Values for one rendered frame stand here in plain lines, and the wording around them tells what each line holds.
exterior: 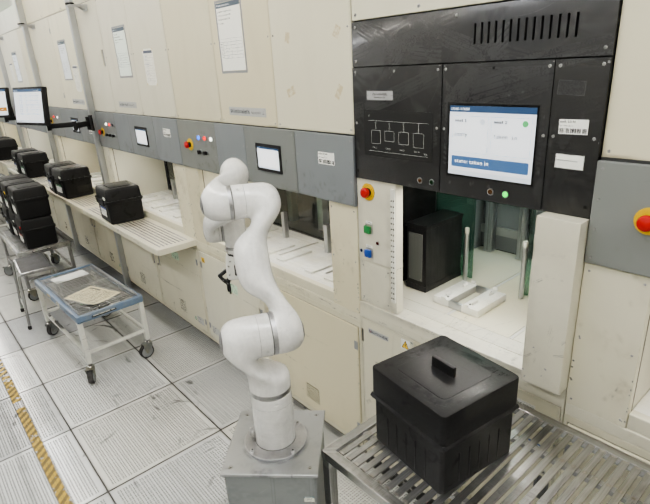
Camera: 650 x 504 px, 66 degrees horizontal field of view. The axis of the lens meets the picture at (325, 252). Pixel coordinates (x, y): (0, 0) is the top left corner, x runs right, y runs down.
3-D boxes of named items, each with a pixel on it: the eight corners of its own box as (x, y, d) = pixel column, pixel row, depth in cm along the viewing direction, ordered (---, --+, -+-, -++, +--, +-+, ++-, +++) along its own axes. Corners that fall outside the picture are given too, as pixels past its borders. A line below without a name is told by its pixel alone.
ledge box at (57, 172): (54, 195, 469) (47, 167, 460) (84, 189, 487) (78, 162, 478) (65, 200, 448) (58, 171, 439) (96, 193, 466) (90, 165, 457)
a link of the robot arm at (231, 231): (224, 249, 187) (248, 246, 189) (219, 215, 183) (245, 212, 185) (222, 243, 195) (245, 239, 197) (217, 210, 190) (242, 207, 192)
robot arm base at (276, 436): (238, 462, 145) (230, 409, 139) (251, 418, 163) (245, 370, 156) (303, 463, 144) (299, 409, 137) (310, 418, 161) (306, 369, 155)
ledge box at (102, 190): (98, 218, 385) (90, 184, 376) (134, 210, 401) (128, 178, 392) (109, 226, 363) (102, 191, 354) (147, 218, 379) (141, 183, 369)
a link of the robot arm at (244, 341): (295, 396, 143) (288, 321, 134) (229, 410, 138) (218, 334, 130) (286, 373, 154) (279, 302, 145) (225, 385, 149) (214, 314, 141)
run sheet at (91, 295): (61, 298, 332) (61, 296, 331) (91, 284, 351) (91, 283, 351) (93, 307, 318) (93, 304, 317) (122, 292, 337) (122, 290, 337)
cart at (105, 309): (43, 335, 383) (26, 277, 366) (110, 311, 415) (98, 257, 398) (90, 387, 315) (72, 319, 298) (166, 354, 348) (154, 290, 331)
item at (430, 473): (440, 401, 166) (442, 356, 160) (511, 450, 144) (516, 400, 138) (374, 437, 152) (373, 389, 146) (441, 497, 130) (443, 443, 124)
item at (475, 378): (369, 394, 147) (368, 356, 142) (442, 360, 161) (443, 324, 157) (443, 454, 123) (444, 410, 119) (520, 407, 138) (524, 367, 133)
